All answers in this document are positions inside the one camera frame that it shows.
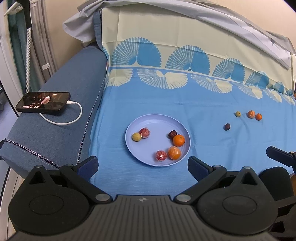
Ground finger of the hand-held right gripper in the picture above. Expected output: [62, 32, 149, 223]
[266, 146, 296, 167]

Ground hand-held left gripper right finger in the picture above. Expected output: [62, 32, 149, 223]
[173, 156, 260, 204]

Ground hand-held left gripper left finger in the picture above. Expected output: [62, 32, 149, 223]
[28, 156, 113, 205]

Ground lavender plastic plate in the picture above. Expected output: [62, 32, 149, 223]
[125, 113, 191, 167]

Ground blue fan-print sheet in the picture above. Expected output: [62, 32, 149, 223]
[89, 7, 296, 197]

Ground black smartphone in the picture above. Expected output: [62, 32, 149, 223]
[16, 92, 71, 113]

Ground blue denim sofa armrest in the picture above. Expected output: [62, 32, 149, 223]
[0, 45, 108, 179]

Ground teal curtain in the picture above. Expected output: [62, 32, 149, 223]
[9, 14, 26, 91]

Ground grey pleated curtain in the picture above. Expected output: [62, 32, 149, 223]
[30, 0, 59, 82]

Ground grey blanket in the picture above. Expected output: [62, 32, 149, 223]
[63, 0, 296, 70]

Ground white charging cable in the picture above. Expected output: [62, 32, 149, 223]
[39, 100, 83, 126]

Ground black-white braided cable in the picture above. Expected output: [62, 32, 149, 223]
[22, 0, 33, 93]

